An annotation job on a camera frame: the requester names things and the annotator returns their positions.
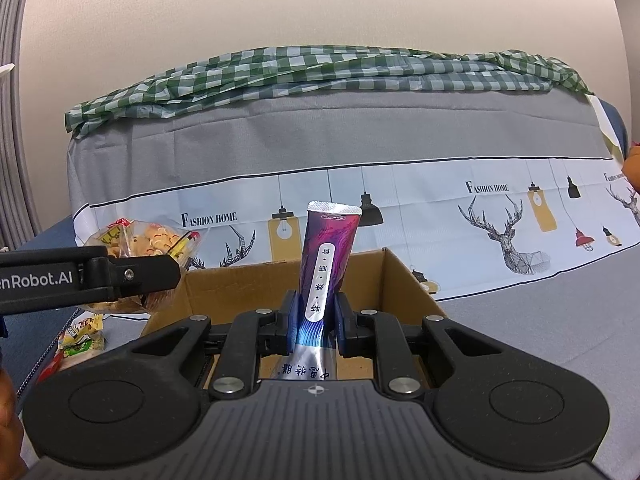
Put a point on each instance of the green checkered cloth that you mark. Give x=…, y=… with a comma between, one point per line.
x=300, y=72

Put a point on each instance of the purple snack stick wrapper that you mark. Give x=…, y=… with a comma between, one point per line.
x=327, y=250

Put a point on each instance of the grey curtain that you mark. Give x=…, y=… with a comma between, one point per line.
x=12, y=150

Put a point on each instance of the clear bag of round cookies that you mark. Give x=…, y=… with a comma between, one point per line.
x=150, y=240

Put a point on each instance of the grey deer print sheet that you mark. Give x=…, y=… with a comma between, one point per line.
x=350, y=130

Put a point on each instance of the white rack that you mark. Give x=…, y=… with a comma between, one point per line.
x=5, y=71

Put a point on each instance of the pile of snack packets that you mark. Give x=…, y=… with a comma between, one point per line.
x=82, y=337

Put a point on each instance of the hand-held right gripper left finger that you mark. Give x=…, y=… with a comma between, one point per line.
x=296, y=322

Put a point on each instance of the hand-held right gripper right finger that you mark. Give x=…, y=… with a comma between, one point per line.
x=341, y=322

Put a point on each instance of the orange object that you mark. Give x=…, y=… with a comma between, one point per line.
x=632, y=167

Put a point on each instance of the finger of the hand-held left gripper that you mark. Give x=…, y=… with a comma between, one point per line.
x=135, y=275

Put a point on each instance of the brown cardboard box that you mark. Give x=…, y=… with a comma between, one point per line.
x=390, y=280

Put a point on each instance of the person's left forearm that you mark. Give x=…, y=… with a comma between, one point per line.
x=9, y=425

